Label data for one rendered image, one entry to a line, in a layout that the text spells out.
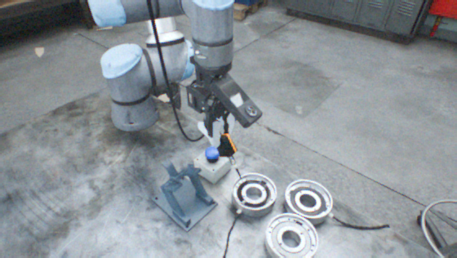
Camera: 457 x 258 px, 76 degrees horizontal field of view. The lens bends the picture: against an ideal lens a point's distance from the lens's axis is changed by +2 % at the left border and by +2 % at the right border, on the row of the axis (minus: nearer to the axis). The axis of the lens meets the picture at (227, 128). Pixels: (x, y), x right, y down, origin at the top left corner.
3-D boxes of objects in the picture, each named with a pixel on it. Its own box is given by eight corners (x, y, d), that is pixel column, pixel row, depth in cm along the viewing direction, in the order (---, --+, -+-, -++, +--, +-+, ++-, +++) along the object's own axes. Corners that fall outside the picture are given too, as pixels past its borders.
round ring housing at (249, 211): (248, 176, 76) (249, 166, 73) (282, 198, 71) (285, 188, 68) (223, 202, 70) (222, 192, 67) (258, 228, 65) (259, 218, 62)
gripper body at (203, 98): (211, 95, 68) (209, 46, 60) (238, 109, 64) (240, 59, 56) (187, 108, 64) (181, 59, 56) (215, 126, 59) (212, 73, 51)
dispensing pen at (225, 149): (245, 188, 68) (215, 125, 64) (234, 186, 71) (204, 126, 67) (251, 182, 69) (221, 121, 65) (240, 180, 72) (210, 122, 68)
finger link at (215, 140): (202, 138, 70) (204, 105, 65) (220, 149, 67) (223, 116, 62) (193, 143, 68) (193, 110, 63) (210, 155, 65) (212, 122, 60)
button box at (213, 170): (231, 168, 78) (232, 156, 75) (214, 184, 74) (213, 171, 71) (210, 154, 82) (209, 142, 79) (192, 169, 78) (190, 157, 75)
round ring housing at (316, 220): (275, 212, 68) (277, 202, 65) (294, 183, 74) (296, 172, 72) (318, 236, 63) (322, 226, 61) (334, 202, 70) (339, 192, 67)
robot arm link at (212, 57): (241, 37, 53) (210, 52, 48) (241, 60, 56) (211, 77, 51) (212, 27, 57) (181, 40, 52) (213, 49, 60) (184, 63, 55)
